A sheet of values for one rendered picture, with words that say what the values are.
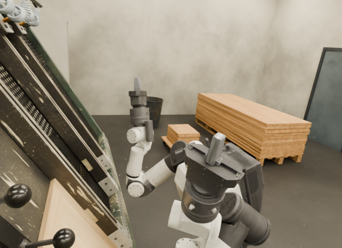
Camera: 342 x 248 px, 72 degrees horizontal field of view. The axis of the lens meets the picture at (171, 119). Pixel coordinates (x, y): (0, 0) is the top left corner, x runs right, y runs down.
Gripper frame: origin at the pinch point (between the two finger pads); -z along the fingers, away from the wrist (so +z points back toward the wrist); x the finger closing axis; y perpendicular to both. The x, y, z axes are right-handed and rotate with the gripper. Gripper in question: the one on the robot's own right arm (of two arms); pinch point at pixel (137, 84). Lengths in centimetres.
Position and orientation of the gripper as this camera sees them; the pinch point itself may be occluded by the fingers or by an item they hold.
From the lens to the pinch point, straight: 110.3
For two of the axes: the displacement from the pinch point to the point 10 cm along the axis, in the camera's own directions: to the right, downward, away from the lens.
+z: 0.7, 10.0, 0.7
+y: -9.7, 0.5, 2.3
